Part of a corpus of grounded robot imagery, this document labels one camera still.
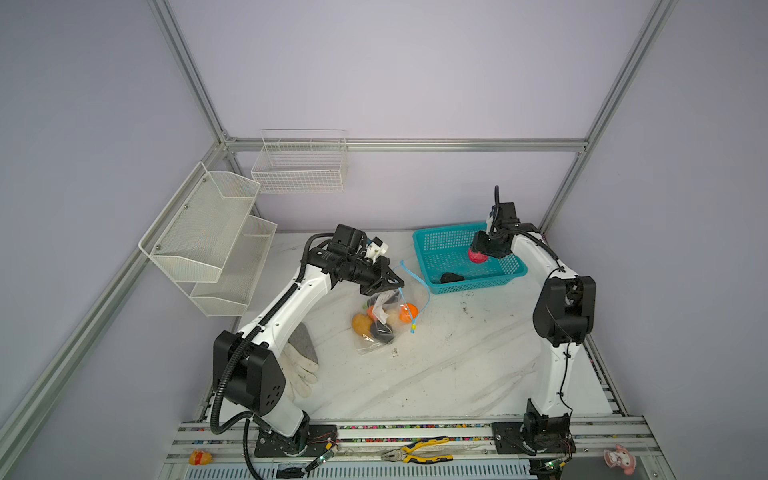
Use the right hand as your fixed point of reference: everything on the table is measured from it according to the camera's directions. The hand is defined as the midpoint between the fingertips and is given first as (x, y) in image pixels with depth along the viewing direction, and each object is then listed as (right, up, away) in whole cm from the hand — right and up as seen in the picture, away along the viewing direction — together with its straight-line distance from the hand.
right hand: (476, 244), depth 100 cm
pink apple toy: (0, -5, -2) cm, 5 cm away
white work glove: (-55, -37, -16) cm, 69 cm away
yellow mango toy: (-38, -25, -11) cm, 46 cm away
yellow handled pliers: (-26, -53, -28) cm, 65 cm away
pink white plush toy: (+25, -52, -31) cm, 65 cm away
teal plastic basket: (-10, -2, +5) cm, 11 cm away
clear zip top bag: (-29, -21, -15) cm, 39 cm away
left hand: (-26, -12, -26) cm, 38 cm away
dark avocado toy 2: (-31, -26, -16) cm, 44 cm away
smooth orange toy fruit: (-24, -18, -25) cm, 39 cm away
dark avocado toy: (-9, -12, +2) cm, 14 cm away
